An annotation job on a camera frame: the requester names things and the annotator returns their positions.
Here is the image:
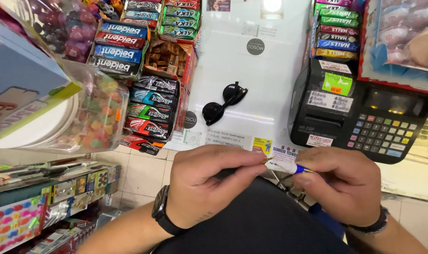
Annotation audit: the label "display box of gum packs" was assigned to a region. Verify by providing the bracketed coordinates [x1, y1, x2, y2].
[88, 18, 151, 80]

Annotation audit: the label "person's right hand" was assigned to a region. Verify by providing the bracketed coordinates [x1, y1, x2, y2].
[293, 146, 382, 228]

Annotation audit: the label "metal stool frame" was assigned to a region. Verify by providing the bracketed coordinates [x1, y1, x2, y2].
[270, 169, 310, 210]

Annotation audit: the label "person's left hand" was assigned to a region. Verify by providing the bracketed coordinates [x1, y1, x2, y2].
[166, 144, 268, 230]

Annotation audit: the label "shelf of small goods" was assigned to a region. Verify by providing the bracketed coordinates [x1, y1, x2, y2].
[0, 155, 122, 254]

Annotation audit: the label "person's blue trousers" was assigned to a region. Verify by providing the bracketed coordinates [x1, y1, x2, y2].
[307, 202, 346, 241]

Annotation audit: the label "display box of green packets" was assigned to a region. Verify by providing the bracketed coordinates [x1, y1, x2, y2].
[157, 0, 203, 45]

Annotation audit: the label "small round dark sticker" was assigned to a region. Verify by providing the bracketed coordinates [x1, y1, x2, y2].
[184, 110, 198, 130]

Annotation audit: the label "clear jar of gummy candies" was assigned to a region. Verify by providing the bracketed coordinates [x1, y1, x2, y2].
[0, 59, 130, 155]

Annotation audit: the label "white sticker with blue print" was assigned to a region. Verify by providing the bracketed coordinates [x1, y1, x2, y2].
[270, 145, 300, 164]

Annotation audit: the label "rack of candy sticks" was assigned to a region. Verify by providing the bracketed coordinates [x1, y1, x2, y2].
[310, 0, 363, 63]

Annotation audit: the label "white and blue pen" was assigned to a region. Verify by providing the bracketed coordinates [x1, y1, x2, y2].
[263, 157, 315, 175]

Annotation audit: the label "black wrist watch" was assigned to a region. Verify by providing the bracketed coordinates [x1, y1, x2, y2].
[151, 185, 190, 236]

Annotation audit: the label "yellow sticker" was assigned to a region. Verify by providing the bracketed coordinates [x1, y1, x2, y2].
[252, 136, 273, 156]

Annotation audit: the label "white printed card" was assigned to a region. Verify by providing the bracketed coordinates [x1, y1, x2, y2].
[204, 127, 253, 151]

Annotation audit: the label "red box of brown candies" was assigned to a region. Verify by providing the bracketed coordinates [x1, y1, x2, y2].
[143, 38, 197, 88]

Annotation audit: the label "black round sunglasses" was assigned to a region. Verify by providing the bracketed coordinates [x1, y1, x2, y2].
[201, 81, 249, 127]

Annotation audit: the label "dark wrist bracelet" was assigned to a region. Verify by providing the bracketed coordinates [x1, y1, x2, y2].
[342, 206, 391, 235]

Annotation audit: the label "display box of striped gum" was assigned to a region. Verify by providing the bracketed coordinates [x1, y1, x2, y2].
[120, 75, 181, 156]

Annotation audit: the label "large round dark sticker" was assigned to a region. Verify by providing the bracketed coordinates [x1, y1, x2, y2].
[246, 38, 266, 56]

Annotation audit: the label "bag of pink candies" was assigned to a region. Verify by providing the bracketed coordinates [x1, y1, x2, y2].
[356, 0, 428, 94]

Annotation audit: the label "black cash register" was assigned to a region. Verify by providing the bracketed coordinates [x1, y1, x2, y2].
[288, 58, 428, 165]

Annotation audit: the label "blue cardboard box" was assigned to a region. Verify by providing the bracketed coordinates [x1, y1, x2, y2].
[0, 0, 83, 148]

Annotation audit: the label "small display box of gum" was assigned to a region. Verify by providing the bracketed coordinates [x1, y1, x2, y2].
[120, 0, 164, 29]

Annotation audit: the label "person's black shirt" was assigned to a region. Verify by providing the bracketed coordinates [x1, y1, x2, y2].
[152, 169, 358, 254]

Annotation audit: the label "clear jar of purple candies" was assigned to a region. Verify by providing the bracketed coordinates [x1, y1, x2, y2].
[16, 0, 99, 64]

